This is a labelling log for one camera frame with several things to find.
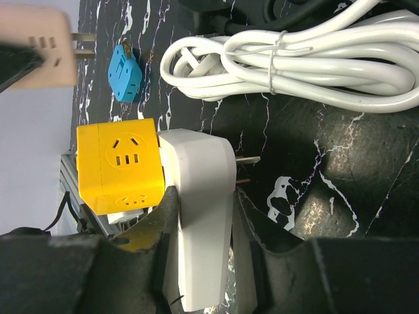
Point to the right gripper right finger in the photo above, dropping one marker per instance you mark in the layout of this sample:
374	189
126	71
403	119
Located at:
277	272

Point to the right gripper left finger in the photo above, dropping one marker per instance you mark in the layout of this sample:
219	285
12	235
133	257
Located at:
82	271

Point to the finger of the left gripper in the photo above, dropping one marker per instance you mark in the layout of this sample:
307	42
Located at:
17	61

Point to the beige cube socket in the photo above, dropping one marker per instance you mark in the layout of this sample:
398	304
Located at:
48	31

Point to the blue plug adapter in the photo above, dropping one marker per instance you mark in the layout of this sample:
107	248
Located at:
124	73

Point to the white triangular power strip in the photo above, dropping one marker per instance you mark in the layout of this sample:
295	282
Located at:
202	168

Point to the yellow cube socket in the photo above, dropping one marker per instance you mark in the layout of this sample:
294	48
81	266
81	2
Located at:
119	166

